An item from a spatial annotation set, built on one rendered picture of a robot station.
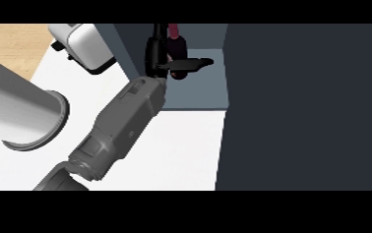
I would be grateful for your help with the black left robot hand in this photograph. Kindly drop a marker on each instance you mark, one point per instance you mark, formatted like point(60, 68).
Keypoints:
point(156, 55)

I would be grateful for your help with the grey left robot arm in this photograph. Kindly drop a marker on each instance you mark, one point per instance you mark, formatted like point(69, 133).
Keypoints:
point(128, 119)

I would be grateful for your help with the dark wine bottle red cap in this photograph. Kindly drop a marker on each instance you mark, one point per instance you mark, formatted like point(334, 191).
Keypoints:
point(178, 48)

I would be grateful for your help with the grey-blue cabinet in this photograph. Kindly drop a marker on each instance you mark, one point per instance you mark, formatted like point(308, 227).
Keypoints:
point(194, 89)

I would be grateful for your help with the dark grey cabinet door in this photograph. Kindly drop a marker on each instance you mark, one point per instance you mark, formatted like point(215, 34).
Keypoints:
point(296, 107)

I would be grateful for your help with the white toaster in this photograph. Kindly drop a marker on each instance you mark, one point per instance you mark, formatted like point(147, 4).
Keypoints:
point(85, 46)

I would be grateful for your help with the grey cylindrical pot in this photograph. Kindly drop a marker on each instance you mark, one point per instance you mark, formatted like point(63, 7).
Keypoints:
point(27, 109)

